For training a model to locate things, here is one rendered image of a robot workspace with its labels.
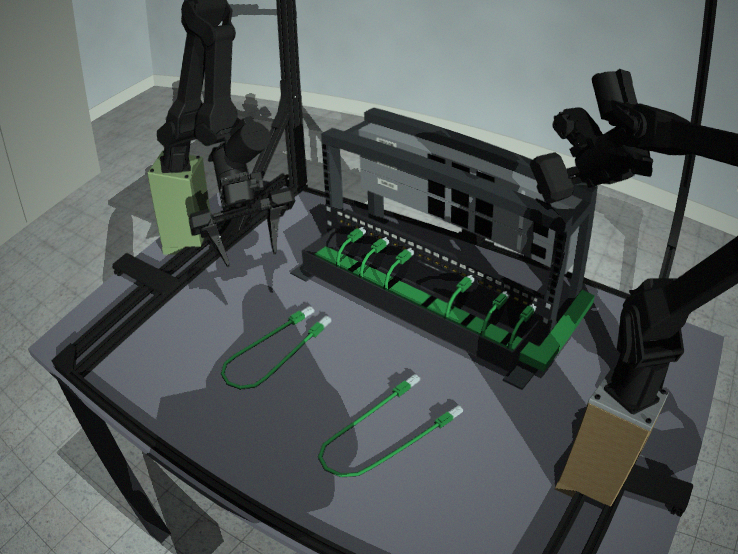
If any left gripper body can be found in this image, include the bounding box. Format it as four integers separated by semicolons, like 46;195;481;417
530;135;635;204

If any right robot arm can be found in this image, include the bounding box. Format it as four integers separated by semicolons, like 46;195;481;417
157;0;271;208

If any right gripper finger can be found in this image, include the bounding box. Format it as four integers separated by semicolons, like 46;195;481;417
201;224;229;267
267;205;287;254

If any row of network ports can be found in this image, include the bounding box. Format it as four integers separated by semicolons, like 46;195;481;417
343;209;544;299

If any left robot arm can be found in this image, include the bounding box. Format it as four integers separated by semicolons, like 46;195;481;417
552;69;738;414

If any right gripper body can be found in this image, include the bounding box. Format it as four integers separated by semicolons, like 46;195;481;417
189;168;295;236

